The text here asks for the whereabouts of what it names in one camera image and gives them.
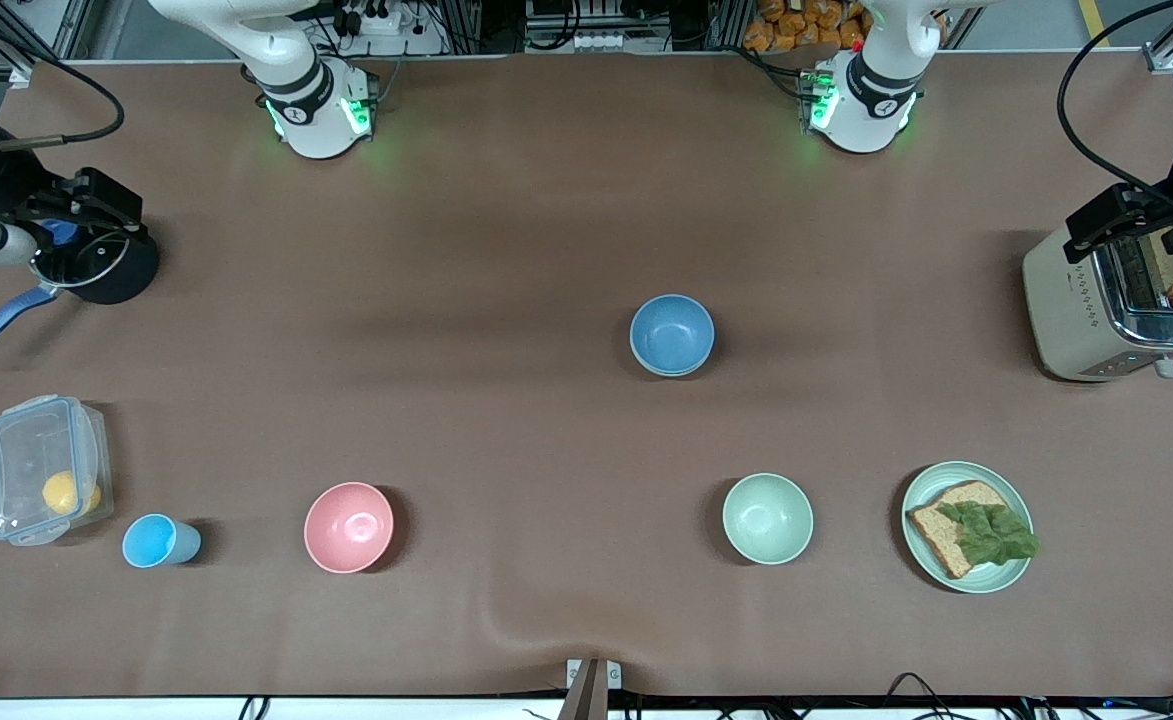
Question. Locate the white power strip with plugs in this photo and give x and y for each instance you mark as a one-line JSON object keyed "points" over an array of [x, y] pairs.
{"points": [[396, 42]]}

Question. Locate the brown table cloth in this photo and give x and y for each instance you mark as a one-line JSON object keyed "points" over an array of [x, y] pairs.
{"points": [[346, 400]]}

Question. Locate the brown camera mount pole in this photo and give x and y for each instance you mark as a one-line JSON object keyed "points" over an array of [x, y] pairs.
{"points": [[583, 700]]}

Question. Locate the yellow fruit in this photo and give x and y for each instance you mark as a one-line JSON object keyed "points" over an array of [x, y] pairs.
{"points": [[61, 492]]}

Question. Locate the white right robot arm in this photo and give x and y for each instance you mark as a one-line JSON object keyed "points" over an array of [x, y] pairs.
{"points": [[296, 100]]}

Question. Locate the blue bowl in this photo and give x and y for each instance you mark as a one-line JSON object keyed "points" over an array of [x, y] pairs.
{"points": [[672, 332]]}

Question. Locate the clear plastic food container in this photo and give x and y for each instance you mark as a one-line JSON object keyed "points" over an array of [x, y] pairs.
{"points": [[21, 450]]}

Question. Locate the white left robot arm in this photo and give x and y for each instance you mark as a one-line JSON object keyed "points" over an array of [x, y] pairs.
{"points": [[866, 100]]}

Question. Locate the pink bowl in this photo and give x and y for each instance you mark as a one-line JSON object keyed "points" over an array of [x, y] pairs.
{"points": [[348, 527]]}

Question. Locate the beige and chrome toaster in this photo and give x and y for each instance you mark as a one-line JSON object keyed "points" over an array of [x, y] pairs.
{"points": [[1066, 310]]}

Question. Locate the light green plate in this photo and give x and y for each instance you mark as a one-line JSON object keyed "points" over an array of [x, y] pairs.
{"points": [[1006, 575]]}

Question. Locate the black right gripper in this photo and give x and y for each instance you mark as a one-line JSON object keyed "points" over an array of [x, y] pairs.
{"points": [[3, 184]]}

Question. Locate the silver mounting bracket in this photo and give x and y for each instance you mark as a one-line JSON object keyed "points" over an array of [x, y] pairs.
{"points": [[614, 675]]}

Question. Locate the glass lid with blue knob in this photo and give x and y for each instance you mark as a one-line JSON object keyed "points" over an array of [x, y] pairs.
{"points": [[86, 266]]}

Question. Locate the green lettuce leaf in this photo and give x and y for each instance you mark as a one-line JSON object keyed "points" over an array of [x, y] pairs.
{"points": [[991, 535]]}

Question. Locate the orange snack bags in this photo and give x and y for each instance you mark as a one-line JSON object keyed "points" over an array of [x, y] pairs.
{"points": [[796, 25]]}

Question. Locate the blue plastic cup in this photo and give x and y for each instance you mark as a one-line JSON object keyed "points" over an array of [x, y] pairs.
{"points": [[151, 541]]}

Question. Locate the brown bread slice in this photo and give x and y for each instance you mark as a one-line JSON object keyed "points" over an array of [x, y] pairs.
{"points": [[936, 530]]}

